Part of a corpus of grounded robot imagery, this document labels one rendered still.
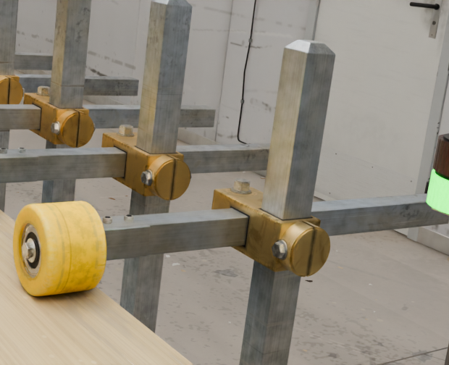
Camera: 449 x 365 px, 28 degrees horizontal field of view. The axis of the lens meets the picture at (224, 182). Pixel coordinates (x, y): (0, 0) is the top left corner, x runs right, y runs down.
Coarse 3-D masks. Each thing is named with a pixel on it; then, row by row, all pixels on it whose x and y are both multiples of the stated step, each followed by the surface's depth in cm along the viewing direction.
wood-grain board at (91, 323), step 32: (0, 224) 96; (0, 256) 87; (0, 288) 80; (96, 288) 82; (0, 320) 73; (32, 320) 74; (64, 320) 75; (96, 320) 76; (128, 320) 76; (0, 352) 68; (32, 352) 69; (64, 352) 69; (96, 352) 70; (128, 352) 71; (160, 352) 71
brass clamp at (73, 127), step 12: (24, 96) 133; (36, 96) 131; (48, 96) 132; (48, 108) 126; (60, 108) 125; (72, 108) 126; (84, 108) 127; (48, 120) 126; (60, 120) 124; (72, 120) 124; (84, 120) 125; (36, 132) 130; (48, 132) 127; (60, 132) 123; (72, 132) 124; (84, 132) 125; (72, 144) 125; (84, 144) 126
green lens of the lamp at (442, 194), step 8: (432, 176) 64; (432, 184) 63; (440, 184) 62; (448, 184) 62; (432, 192) 63; (440, 192) 62; (448, 192) 62; (432, 200) 63; (440, 200) 62; (448, 200) 62; (440, 208) 62; (448, 208) 62
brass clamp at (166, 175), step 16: (112, 144) 111; (128, 144) 109; (128, 160) 108; (144, 160) 105; (160, 160) 105; (176, 160) 105; (128, 176) 109; (144, 176) 104; (160, 176) 104; (176, 176) 105; (144, 192) 106; (160, 192) 105; (176, 192) 106
